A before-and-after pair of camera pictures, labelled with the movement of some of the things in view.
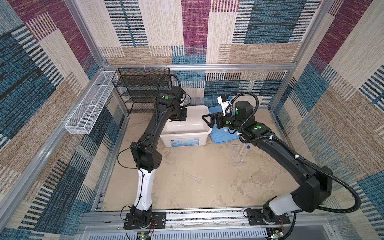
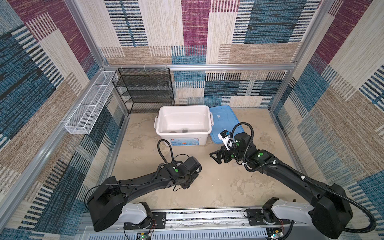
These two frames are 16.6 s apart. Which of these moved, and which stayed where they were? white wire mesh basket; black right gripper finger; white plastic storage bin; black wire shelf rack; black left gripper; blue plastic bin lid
Moved: black right gripper finger; black left gripper
Stayed: blue plastic bin lid; black wire shelf rack; white wire mesh basket; white plastic storage bin
